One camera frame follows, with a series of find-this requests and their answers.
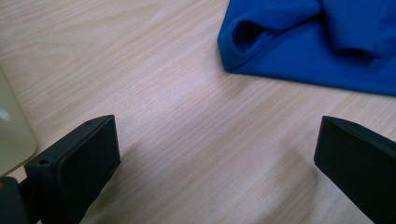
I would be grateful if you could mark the blue t-shirt with white print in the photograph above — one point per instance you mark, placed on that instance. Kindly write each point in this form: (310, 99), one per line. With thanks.
(311, 53)

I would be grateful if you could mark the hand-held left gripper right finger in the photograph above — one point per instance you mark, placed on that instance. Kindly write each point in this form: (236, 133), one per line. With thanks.
(358, 158)

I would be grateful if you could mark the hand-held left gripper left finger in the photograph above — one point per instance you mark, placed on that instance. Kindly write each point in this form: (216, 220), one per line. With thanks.
(77, 168)

